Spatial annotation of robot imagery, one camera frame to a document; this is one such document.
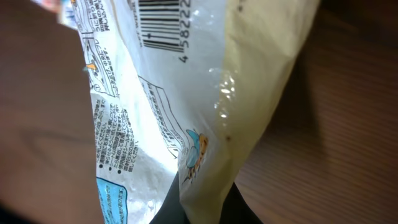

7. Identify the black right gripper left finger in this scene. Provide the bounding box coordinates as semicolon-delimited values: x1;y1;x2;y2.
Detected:
150;173;190;224

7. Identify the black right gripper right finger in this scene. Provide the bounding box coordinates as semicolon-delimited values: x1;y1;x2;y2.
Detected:
220;183;262;224

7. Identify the large beige snack bag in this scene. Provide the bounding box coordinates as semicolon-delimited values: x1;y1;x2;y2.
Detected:
60;0;320;224

